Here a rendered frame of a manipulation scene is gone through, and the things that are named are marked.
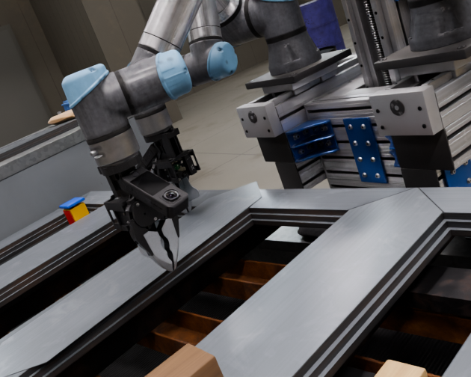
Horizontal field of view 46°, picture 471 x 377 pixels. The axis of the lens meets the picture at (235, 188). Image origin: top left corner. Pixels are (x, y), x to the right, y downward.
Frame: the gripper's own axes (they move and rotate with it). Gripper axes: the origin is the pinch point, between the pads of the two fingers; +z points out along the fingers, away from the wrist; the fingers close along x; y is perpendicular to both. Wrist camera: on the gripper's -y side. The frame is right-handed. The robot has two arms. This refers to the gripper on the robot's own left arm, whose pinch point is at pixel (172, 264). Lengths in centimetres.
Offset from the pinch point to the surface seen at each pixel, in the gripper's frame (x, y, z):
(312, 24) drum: -563, 394, 22
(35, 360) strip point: 24.4, 10.2, 4.0
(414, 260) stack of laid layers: -16.3, -36.1, 5.7
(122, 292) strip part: 5.4, 11.5, 4.0
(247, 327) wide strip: 6.0, -22.5, 4.1
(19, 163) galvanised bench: -20, 99, -15
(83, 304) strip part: 10.6, 17.9, 4.0
